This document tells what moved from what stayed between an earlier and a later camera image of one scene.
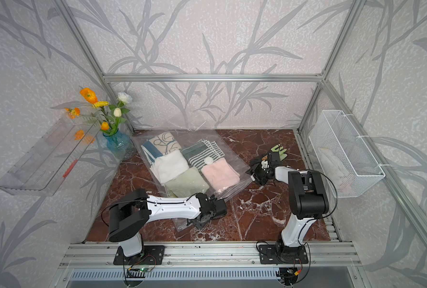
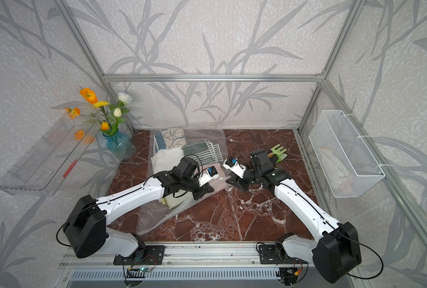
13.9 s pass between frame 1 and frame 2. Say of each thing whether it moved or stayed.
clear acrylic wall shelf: stayed
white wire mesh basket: stayed
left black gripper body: moved
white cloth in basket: stayed
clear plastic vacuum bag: moved
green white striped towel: stayed
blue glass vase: stayed
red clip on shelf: stayed
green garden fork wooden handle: stayed
